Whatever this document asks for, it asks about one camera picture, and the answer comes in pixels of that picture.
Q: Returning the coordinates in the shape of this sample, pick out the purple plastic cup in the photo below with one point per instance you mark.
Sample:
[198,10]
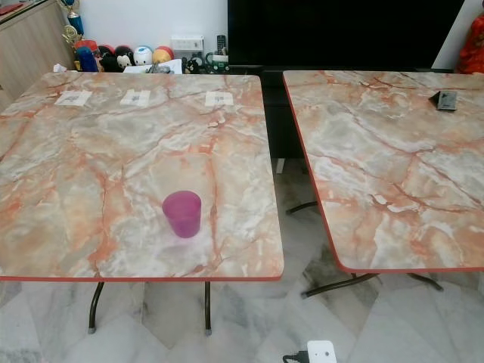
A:
[182,215]

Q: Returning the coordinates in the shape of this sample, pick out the marble top folding table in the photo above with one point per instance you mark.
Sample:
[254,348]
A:
[393,166]
[91,166]

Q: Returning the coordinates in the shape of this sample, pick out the white paper label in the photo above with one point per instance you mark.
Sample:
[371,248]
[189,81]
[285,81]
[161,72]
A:
[218,98]
[73,98]
[136,97]

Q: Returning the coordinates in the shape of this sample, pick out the small dark grey device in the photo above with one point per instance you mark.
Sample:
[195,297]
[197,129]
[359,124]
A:
[446,100]

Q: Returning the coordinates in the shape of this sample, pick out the green toy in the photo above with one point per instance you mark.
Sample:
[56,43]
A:
[217,64]

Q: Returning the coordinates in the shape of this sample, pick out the white paper sheets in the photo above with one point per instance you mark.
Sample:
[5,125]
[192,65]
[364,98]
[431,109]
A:
[160,67]

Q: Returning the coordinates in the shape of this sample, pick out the black remote control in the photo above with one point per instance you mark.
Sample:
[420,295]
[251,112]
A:
[221,44]

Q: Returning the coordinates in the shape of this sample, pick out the black television screen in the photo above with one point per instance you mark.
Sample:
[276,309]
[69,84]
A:
[344,34]

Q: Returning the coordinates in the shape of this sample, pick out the orange round head doll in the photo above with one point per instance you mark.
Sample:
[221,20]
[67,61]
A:
[162,54]

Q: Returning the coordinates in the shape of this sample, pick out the white round head doll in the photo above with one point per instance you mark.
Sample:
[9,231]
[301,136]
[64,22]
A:
[142,55]

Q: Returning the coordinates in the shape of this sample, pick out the light wooden cabinet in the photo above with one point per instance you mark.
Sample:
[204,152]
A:
[30,45]

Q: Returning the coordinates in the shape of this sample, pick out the gold and blue trophy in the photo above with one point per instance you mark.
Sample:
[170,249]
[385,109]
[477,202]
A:
[72,21]

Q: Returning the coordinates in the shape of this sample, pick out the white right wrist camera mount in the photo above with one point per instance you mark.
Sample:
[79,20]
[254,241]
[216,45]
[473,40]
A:
[322,352]

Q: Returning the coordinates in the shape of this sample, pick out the white wall socket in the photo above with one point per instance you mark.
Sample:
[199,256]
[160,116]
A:
[187,43]

